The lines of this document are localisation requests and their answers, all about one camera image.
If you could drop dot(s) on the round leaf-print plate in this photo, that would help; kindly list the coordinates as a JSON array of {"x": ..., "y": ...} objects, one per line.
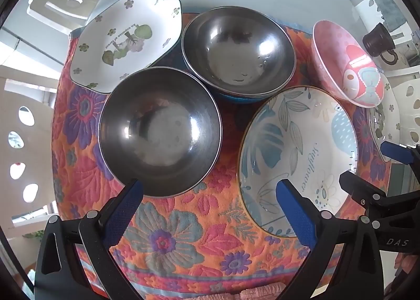
[{"x": 295, "y": 142}]

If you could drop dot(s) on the dark ceramic mug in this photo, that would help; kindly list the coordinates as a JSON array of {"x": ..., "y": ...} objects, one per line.
[{"x": 377, "y": 39}]

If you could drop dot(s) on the steel bowl red outside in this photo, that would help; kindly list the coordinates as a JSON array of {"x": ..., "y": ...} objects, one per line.
[{"x": 157, "y": 129}]

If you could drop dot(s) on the grey textured cloth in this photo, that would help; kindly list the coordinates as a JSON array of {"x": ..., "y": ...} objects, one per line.
[{"x": 390, "y": 11}]

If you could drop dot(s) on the pink knit clothing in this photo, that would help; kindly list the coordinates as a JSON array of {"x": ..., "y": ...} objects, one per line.
[{"x": 249, "y": 293}]

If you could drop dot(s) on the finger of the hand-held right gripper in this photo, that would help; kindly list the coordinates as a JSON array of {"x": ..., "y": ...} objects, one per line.
[
  {"x": 398, "y": 154},
  {"x": 364, "y": 191}
]

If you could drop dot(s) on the orange floral tablecloth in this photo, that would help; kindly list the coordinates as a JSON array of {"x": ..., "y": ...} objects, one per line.
[{"x": 170, "y": 237}]

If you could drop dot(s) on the pink patterned bowl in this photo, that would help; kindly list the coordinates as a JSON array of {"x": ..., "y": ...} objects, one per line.
[{"x": 341, "y": 57}]

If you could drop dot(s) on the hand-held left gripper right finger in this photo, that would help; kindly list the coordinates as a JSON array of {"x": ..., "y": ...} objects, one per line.
[{"x": 295, "y": 211}]

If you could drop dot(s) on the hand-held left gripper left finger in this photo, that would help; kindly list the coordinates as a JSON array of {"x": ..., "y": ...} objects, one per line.
[{"x": 126, "y": 205}]

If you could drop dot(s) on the white floral square plate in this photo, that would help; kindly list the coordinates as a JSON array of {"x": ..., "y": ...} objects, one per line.
[
  {"x": 388, "y": 113},
  {"x": 124, "y": 41}
]

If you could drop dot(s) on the steel bowl blue outside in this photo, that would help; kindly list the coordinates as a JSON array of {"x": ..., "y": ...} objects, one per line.
[{"x": 236, "y": 51}]

